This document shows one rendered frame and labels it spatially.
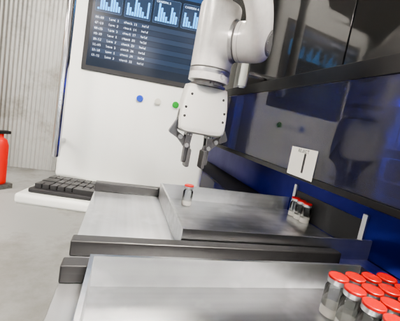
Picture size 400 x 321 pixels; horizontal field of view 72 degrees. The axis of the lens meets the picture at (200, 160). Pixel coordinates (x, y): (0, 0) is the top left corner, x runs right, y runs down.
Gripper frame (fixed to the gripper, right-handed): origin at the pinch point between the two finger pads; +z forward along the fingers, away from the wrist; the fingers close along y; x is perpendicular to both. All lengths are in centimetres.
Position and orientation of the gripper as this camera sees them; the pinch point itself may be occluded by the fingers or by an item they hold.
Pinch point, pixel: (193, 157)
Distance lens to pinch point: 60.0
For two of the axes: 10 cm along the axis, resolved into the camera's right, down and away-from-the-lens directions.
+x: 2.6, 1.7, -9.5
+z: -1.8, 9.8, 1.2
